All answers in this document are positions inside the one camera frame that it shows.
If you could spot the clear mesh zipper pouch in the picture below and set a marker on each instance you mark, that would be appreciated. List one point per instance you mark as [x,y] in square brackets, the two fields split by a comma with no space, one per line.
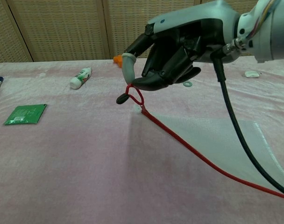
[202,135]

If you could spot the orange plastic block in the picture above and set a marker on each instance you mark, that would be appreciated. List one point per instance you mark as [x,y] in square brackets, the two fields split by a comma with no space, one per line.
[117,59]

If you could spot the pink fleece tablecloth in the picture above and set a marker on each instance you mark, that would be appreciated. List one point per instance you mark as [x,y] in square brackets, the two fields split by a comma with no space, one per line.
[74,163]

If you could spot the green plastic comb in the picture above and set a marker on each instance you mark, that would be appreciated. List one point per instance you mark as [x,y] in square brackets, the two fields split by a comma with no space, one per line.
[184,82]

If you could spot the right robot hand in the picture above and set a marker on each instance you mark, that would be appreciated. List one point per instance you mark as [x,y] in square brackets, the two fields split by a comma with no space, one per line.
[191,18]

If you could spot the woven folding screen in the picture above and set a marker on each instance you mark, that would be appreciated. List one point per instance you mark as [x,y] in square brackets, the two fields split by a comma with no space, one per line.
[62,28]

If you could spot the green foil sachet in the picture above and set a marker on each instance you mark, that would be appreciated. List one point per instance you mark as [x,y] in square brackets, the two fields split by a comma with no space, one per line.
[25,114]

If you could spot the white green glue bottle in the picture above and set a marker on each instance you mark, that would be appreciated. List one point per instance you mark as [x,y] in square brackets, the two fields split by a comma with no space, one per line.
[80,78]

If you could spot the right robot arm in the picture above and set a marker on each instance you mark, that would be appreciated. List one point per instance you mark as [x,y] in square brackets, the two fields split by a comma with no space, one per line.
[272,28]

